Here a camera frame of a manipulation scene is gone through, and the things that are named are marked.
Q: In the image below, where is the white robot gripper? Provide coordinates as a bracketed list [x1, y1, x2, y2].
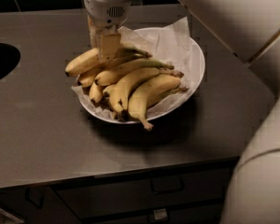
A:
[84, 0, 131, 63]

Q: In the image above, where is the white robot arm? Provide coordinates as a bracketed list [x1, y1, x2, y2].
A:
[130, 0, 280, 224]

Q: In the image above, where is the short banana under pile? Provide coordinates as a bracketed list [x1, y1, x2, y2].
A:
[103, 84, 115, 99]

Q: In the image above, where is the small banana lower left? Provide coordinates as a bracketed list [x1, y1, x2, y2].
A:
[89, 82, 105, 105]

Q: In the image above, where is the white bowl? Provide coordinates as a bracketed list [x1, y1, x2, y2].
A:
[77, 27, 206, 125]

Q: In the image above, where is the white paper liner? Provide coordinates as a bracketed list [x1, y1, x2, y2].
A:
[70, 16, 192, 121]

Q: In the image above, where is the dark round sink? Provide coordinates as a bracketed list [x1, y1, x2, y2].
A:
[0, 43, 21, 80]

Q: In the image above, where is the left cabinet door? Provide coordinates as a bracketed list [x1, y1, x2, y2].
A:
[0, 188, 80, 224]

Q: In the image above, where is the lower drawer with label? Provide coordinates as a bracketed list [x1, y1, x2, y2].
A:
[81, 203, 222, 224]

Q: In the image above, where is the middle drawer with handle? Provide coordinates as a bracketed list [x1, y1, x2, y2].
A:
[57, 169, 230, 219]

